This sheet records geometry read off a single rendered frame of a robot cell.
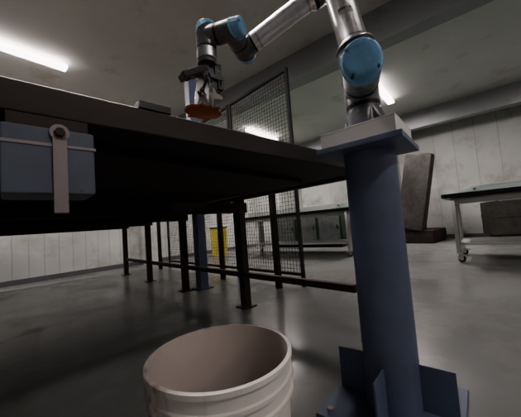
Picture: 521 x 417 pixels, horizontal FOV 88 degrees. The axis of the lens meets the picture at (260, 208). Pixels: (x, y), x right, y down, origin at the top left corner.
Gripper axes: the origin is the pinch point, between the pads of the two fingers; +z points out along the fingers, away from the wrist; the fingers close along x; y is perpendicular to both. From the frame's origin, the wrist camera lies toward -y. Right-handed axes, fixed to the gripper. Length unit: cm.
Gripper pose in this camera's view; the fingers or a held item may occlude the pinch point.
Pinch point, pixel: (203, 111)
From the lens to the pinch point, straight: 107.8
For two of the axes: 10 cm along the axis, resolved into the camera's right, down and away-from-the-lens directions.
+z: 0.5, 10.0, -0.9
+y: 7.8, 0.2, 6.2
